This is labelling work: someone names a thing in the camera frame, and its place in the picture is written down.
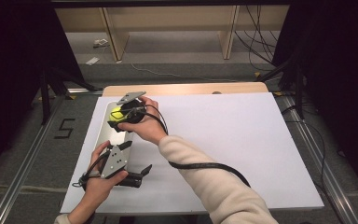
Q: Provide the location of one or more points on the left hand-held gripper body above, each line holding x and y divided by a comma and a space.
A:
114, 161

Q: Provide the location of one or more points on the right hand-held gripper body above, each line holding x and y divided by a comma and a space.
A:
133, 112

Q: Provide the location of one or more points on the white rectangular plastic bin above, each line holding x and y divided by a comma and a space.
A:
115, 136

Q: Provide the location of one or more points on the yellow tennis ball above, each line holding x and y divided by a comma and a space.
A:
116, 114

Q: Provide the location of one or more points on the person's right hand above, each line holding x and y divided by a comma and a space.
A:
150, 124

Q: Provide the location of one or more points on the person's left hand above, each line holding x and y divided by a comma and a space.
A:
98, 188

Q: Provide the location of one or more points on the flat white paper piece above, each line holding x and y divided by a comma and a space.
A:
92, 61

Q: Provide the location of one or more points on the black tripod stand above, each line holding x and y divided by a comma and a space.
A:
298, 93
45, 102

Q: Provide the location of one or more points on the white power adapter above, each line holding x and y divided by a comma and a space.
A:
101, 42

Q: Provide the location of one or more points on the white table cover sheet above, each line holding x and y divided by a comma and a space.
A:
230, 130

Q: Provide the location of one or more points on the light wooden shelf unit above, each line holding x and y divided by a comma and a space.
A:
167, 18

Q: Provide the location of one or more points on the dark curtain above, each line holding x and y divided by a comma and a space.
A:
341, 62
9, 62

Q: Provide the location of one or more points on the aluminium floor rail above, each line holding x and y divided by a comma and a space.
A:
323, 161
21, 174

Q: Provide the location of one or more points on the black metal frame bar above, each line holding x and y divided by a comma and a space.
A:
167, 3

